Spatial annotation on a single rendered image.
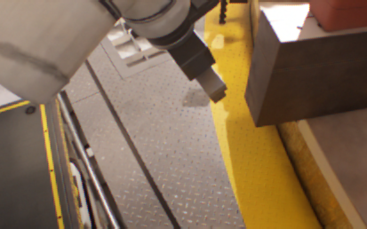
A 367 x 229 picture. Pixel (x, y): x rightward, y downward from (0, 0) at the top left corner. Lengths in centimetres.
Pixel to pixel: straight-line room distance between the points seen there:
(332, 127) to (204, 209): 56
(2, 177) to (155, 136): 65
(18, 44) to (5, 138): 91
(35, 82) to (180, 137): 113
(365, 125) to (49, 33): 108
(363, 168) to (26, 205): 105
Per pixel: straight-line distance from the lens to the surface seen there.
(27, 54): 30
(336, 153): 110
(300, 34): 83
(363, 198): 107
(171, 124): 143
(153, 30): 39
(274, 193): 132
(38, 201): 102
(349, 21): 87
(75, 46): 31
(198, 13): 42
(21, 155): 113
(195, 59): 42
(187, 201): 126
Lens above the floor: 119
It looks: 54 degrees down
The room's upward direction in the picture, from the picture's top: 2 degrees counter-clockwise
